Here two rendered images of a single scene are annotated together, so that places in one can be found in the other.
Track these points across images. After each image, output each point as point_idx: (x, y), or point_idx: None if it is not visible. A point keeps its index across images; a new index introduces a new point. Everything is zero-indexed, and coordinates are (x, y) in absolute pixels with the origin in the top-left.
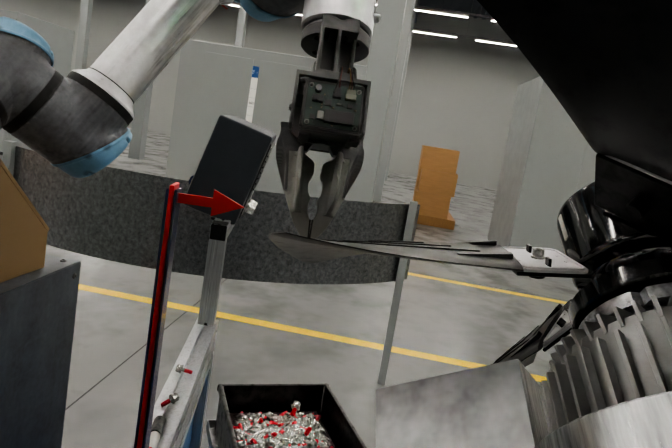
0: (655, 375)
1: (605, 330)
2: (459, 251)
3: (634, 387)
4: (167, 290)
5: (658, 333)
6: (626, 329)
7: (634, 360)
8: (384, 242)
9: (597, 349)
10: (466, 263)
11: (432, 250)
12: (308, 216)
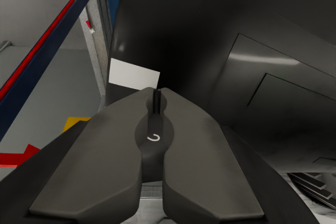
0: (305, 186)
1: (332, 176)
2: (331, 154)
3: (297, 177)
4: (32, 73)
5: (335, 195)
6: (334, 185)
7: (316, 179)
8: (260, 124)
9: (309, 174)
10: (295, 172)
11: (293, 154)
12: (150, 116)
